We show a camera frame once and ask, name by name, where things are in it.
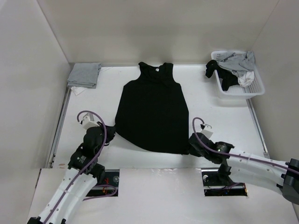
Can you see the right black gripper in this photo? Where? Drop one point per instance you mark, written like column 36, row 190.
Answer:
column 192, row 150

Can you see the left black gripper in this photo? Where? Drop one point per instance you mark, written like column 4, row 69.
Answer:
column 110, row 132

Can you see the black tank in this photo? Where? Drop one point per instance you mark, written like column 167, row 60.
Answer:
column 152, row 112
column 228, row 79

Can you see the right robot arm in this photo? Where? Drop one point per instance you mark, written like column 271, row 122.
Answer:
column 237, row 166

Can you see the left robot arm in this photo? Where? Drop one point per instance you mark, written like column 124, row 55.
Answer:
column 82, row 174

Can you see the folded white tank top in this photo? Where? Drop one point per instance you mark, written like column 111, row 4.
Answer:
column 78, row 90

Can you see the folded grey tank top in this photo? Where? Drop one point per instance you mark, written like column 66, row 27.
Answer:
column 84, row 75

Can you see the white tank top in basket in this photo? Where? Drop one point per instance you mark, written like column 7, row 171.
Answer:
column 247, row 79

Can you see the grey tank top in basket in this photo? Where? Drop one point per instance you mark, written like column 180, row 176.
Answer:
column 237, row 64

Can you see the white plastic basket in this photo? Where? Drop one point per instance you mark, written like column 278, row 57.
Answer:
column 238, row 92

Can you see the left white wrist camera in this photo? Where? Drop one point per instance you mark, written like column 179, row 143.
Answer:
column 88, row 121

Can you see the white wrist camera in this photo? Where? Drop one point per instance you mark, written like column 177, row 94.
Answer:
column 206, row 130
column 88, row 121

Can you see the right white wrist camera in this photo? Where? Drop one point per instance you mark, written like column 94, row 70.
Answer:
column 206, row 130

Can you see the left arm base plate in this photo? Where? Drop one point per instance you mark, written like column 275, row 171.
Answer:
column 108, row 184

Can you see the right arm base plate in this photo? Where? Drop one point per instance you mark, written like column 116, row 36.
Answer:
column 215, row 185

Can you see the right metal table rail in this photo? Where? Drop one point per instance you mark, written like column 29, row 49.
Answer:
column 258, row 128

